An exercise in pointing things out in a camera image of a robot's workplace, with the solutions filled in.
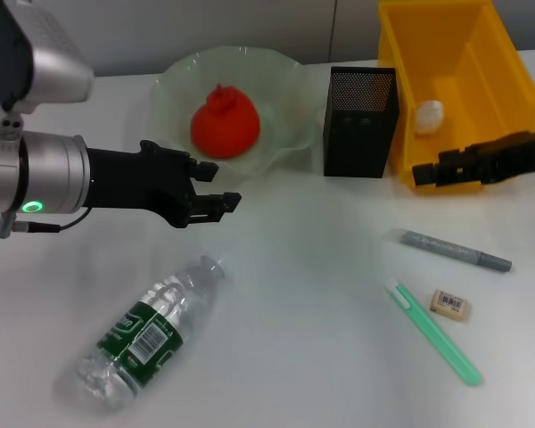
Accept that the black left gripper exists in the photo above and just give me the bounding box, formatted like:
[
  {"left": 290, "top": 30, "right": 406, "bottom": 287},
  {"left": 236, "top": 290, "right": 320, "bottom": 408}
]
[{"left": 85, "top": 139, "right": 243, "bottom": 229}]

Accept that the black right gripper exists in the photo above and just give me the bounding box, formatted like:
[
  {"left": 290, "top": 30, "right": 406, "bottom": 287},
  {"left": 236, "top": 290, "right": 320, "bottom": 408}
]
[{"left": 411, "top": 129, "right": 535, "bottom": 189}]

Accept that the white paper ball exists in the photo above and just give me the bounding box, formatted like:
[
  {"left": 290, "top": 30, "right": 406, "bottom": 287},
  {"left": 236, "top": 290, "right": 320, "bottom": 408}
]
[{"left": 414, "top": 99, "right": 446, "bottom": 136}]

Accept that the orange fruit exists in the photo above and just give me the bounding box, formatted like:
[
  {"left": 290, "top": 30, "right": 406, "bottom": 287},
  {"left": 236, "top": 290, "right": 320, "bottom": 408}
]
[{"left": 190, "top": 82, "right": 262, "bottom": 160}]

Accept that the clear green-label water bottle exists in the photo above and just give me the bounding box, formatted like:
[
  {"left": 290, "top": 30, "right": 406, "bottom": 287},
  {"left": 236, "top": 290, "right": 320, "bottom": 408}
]
[{"left": 54, "top": 251, "right": 229, "bottom": 414}]

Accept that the grey glitter marker pen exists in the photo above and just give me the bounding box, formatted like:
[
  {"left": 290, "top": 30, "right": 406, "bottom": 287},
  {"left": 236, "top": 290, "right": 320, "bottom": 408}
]
[{"left": 391, "top": 227, "right": 514, "bottom": 275}]

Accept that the black mesh pen holder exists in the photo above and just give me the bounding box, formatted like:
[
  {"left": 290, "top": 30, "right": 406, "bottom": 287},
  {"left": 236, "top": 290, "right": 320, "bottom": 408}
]
[{"left": 323, "top": 66, "right": 401, "bottom": 178}]

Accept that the pale green glass fruit plate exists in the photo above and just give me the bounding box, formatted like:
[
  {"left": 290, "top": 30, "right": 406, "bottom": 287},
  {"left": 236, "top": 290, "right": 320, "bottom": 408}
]
[{"left": 149, "top": 44, "right": 320, "bottom": 177}]

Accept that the beige eraser with barcode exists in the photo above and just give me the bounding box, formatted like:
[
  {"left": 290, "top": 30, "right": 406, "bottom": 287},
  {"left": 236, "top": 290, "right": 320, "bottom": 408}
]
[{"left": 428, "top": 287, "right": 472, "bottom": 323}]

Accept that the mint green pen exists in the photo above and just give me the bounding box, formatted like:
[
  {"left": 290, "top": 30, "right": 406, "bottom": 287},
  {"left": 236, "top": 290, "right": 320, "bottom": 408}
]
[{"left": 383, "top": 276, "right": 484, "bottom": 389}]

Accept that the yellow plastic storage bin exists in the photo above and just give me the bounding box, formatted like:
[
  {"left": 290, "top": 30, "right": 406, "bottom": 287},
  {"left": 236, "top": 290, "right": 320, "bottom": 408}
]
[{"left": 376, "top": 0, "right": 535, "bottom": 195}]

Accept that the black wrist cable with plug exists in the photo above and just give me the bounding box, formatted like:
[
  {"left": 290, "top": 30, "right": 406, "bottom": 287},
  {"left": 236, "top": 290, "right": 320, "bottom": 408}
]
[{"left": 0, "top": 206, "right": 93, "bottom": 240}]

